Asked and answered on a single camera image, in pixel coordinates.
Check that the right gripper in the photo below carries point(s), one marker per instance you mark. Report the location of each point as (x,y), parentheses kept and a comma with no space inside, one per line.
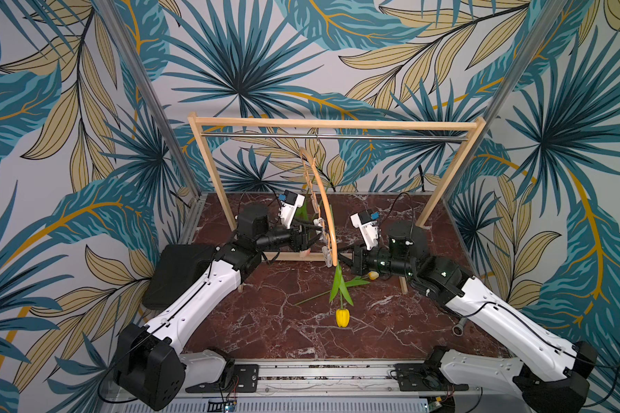
(356,261)

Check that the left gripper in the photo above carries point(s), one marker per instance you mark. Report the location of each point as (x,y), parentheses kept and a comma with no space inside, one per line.
(303,243)

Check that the cream white tulip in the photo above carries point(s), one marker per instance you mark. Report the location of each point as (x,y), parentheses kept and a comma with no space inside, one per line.
(302,213)

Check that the yellow tulip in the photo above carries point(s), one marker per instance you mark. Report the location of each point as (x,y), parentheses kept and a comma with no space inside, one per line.
(342,314)

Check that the curved wooden clip hanger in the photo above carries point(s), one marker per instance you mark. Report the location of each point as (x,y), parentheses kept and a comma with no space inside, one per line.
(315,183)

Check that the orange cream tulip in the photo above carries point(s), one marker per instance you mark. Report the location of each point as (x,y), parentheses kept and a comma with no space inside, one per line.
(373,275)

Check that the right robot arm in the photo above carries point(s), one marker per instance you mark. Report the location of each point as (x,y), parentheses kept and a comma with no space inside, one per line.
(547,372)

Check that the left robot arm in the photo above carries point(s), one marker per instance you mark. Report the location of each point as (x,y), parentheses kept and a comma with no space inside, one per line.
(150,363)

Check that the wooden clothes rack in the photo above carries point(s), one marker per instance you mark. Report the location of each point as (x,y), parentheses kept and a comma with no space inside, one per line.
(336,125)

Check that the black plastic case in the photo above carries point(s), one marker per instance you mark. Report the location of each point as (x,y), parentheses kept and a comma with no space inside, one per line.
(179,267)

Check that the silver wrench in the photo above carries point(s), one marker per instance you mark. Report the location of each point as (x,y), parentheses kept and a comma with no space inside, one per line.
(459,328)

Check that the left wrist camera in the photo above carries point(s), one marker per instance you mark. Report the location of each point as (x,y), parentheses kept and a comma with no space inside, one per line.
(289,203)

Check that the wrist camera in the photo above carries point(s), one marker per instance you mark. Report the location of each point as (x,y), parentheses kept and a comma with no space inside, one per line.
(367,222)
(289,203)

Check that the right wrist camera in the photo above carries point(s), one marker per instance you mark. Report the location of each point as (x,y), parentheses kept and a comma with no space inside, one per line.
(367,222)

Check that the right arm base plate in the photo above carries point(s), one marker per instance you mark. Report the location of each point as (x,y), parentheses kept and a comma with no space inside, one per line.
(418,377)

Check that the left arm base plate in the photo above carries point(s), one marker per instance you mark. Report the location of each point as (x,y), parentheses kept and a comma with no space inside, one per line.
(240,378)

